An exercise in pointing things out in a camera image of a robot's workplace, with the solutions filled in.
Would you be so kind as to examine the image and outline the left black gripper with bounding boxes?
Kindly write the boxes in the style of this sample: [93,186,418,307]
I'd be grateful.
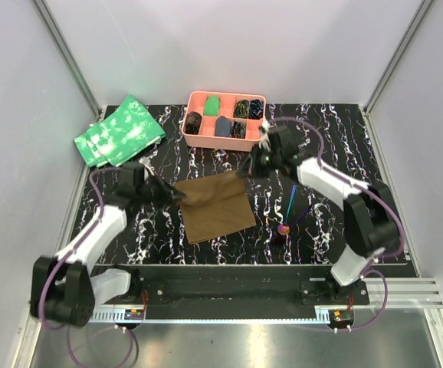
[136,170,186,210]

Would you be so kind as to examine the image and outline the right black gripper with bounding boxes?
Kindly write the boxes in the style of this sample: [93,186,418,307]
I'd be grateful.
[237,143,282,179]

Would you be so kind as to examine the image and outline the brown cloth napkin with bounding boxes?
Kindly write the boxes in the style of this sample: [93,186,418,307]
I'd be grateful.
[175,171,256,244]

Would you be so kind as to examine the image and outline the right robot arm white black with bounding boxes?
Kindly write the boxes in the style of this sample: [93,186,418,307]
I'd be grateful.
[238,125,405,304]

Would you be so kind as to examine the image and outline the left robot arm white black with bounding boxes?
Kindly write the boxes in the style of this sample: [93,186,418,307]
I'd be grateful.
[30,162,185,330]

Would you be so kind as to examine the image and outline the black patterned rolled cloth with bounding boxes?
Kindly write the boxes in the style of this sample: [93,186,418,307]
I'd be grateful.
[230,121,247,139]

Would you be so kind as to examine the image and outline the blue grey rolled cloth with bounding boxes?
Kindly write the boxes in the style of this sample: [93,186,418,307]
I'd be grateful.
[215,116,231,137]

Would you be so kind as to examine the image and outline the pink compartment tray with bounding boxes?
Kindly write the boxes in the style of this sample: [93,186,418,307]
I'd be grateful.
[182,90,266,152]

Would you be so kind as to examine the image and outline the black multicolour rolled cloth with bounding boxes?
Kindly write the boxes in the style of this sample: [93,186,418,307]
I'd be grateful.
[233,99,250,119]

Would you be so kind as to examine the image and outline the black blue rolled cloth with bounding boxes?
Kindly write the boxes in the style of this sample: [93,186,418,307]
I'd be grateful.
[248,99,264,120]

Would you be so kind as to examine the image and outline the green rolled cloth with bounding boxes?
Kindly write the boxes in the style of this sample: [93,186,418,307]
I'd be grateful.
[203,95,221,117]

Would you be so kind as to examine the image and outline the dark brown rolled cloth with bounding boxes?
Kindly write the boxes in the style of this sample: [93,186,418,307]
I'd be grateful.
[184,111,202,135]

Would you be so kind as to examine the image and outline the green white patterned cloth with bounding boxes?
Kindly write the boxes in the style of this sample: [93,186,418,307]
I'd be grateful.
[74,95,166,167]

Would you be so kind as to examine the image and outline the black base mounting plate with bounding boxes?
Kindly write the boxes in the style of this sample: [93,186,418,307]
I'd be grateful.
[97,264,370,321]

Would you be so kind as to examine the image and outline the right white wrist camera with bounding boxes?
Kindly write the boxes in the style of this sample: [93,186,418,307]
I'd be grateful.
[258,120,271,151]

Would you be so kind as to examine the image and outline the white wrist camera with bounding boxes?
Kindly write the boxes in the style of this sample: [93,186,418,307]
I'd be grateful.
[258,120,271,151]
[138,157,154,172]

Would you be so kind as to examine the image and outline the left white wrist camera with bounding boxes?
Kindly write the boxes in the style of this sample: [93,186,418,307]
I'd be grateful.
[138,157,154,172]

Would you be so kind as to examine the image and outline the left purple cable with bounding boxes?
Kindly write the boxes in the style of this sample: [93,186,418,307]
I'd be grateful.
[39,166,140,367]

